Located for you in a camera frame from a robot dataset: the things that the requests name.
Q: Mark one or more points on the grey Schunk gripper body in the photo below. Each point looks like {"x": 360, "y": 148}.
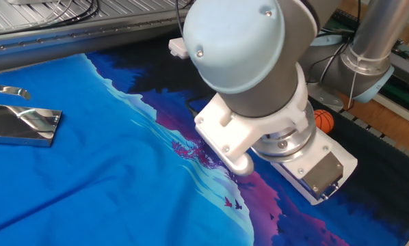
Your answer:
{"x": 322, "y": 174}

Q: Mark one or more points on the white toilet paper roll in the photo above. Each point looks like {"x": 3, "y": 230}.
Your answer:
{"x": 351, "y": 164}

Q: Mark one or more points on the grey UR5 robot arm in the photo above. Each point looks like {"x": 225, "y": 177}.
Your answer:
{"x": 252, "y": 61}

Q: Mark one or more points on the small orange basketball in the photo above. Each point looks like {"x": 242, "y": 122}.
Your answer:
{"x": 326, "y": 121}

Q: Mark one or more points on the white power strip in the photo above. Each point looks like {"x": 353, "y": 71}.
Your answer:
{"x": 177, "y": 48}

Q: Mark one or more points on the blue landscape print tablecloth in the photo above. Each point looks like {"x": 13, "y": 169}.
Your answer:
{"x": 88, "y": 171}

